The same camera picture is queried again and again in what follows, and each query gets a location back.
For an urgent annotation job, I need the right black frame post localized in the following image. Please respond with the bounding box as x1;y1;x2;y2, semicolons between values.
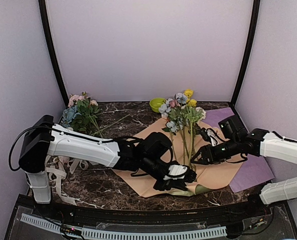
230;0;261;108

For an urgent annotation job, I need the cream ribbon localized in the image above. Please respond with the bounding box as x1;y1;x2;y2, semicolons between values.
45;155;89;206

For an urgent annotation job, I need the purple wrapping paper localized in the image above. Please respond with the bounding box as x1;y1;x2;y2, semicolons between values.
203;107;275;193

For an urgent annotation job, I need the black frame post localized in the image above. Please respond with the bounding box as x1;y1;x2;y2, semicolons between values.
38;0;69;105
230;0;261;108

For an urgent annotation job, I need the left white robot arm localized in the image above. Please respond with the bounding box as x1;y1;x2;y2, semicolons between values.
15;115;197;218

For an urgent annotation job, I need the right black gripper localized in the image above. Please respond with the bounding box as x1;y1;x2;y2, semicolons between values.
191;136;240;165

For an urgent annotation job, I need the peach and green wrapping paper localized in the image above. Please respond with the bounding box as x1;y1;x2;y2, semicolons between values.
113;118;244;198

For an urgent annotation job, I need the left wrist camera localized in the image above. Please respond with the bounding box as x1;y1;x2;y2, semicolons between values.
163;164;190;181

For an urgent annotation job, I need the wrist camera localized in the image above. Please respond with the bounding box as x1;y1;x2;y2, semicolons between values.
199;127;224;147
163;164;190;181

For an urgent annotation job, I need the white and red flower stem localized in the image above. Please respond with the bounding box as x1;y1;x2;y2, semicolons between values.
188;106;206;159

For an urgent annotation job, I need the blue fake flower stem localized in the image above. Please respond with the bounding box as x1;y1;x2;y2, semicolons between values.
159;92;189;166

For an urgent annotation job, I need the blue fake flower on table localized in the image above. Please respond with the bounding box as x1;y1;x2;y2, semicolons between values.
60;105;82;131

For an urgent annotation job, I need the small blue flower stem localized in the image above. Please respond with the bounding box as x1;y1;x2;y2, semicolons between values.
162;120;178;160

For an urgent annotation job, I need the left black frame post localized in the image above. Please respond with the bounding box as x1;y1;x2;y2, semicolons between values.
38;0;69;105

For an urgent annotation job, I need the yellow fake flower stem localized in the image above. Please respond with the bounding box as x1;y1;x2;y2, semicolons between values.
183;89;203;170

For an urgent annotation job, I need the green plastic bowl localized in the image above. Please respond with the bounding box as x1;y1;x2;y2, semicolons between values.
149;97;166;113

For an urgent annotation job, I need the black front rail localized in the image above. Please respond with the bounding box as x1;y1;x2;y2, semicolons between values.
13;192;289;230

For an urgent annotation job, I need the white slotted cable duct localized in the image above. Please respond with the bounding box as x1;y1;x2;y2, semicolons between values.
20;213;227;240

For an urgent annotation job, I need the pink fake flower bunch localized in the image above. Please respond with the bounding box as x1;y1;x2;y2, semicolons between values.
66;91;129;138

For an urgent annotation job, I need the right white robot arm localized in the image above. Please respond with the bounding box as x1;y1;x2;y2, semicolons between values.
190;115;297;217

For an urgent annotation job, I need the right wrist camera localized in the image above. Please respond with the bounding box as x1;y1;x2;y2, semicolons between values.
199;127;224;147

